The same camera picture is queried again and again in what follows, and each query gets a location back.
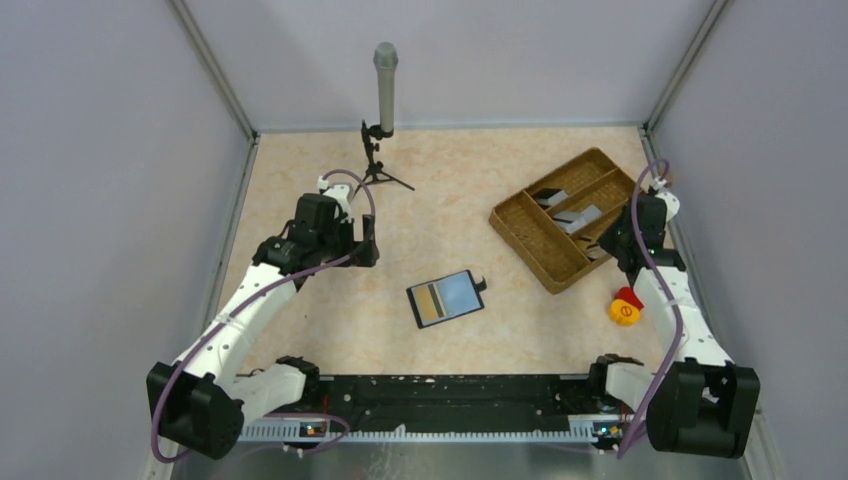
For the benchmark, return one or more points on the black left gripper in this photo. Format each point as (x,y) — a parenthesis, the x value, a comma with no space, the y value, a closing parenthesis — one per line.
(367,256)

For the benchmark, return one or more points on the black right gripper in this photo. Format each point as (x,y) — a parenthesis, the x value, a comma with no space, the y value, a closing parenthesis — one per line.
(607,237)

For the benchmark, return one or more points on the gold credit card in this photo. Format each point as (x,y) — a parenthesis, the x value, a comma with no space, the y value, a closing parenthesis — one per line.
(430,304)

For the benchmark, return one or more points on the black leather card holder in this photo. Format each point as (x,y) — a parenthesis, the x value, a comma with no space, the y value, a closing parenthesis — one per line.
(460,292)

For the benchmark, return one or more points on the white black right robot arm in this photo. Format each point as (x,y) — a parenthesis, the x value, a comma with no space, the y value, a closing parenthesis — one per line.
(698,401)

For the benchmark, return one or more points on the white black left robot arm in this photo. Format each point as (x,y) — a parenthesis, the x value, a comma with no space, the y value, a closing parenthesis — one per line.
(199,401)

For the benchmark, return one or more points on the gold card stack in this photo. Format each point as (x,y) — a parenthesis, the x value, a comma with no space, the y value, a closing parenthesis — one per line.
(591,249)

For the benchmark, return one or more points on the silver card stack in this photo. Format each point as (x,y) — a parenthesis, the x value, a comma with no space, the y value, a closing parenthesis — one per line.
(571,221)

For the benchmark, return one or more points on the black card stack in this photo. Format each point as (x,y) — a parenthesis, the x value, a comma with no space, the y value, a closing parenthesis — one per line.
(549,197)

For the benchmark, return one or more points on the black mini tripod stand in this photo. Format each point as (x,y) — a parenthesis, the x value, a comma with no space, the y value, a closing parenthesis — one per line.
(375,173)

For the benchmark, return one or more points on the red yellow emergency stop button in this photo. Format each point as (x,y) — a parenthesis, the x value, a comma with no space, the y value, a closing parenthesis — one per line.
(625,308)

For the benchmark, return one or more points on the woven wicker divided tray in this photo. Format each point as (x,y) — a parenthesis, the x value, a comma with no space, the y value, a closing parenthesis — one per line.
(554,223)

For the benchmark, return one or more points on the grey microphone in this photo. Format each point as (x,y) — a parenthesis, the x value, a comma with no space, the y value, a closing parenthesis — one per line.
(386,60)

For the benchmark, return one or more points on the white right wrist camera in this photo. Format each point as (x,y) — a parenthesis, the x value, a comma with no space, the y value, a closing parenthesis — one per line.
(663,192)

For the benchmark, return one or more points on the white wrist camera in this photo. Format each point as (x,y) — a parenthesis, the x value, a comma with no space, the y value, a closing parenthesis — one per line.
(342,193)
(663,192)

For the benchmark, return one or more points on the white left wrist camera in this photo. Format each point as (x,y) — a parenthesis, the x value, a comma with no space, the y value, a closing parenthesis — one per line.
(342,193)

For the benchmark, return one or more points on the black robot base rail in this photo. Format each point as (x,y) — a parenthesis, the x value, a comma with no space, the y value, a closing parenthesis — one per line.
(457,404)

